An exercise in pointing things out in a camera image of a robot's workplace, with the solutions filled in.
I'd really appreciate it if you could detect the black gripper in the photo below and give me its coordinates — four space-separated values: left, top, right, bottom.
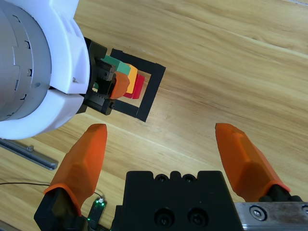
77 37 130 116

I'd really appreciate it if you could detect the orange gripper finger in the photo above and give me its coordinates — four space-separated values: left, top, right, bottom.
215 122 303 203
33 123 108 231

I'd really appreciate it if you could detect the yellow cube block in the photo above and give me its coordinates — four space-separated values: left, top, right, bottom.
125 64 139 94

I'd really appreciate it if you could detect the green cube block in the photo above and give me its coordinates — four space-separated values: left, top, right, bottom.
92 54 132 93

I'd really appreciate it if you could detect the red cube block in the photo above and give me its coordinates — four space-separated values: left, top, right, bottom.
122 73 146 100

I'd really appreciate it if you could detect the black tape square outline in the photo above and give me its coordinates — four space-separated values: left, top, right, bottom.
110 48 167 123

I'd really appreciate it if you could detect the small black circuit board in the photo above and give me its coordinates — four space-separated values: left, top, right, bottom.
86 196 108 228

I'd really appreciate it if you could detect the grey metal rail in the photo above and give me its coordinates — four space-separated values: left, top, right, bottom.
0 138 59 171

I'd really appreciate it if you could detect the thin black wire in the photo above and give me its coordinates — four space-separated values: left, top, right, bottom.
0 181 105 202

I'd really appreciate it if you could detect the white wrist mount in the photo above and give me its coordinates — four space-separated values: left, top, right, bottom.
0 0 91 140

